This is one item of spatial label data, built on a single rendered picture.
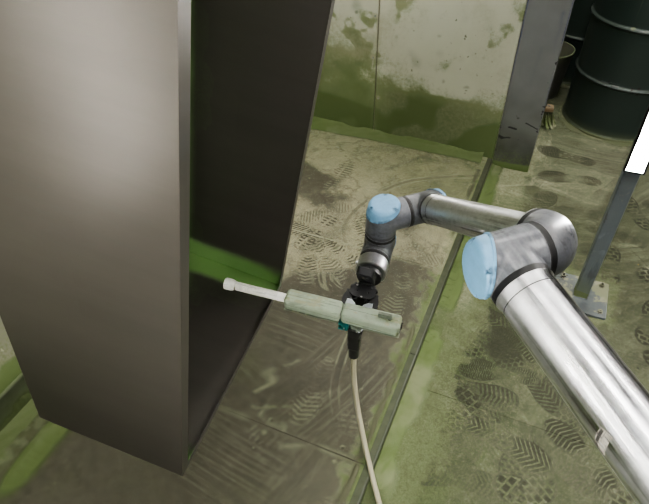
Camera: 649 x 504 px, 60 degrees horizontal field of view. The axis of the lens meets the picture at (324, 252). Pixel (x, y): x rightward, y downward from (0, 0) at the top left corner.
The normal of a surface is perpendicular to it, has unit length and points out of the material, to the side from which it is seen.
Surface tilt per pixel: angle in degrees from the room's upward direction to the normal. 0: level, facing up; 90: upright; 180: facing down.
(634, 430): 32
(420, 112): 90
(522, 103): 90
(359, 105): 90
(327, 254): 0
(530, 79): 90
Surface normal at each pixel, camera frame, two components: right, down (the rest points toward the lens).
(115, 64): -0.30, 0.65
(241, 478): -0.02, -0.74
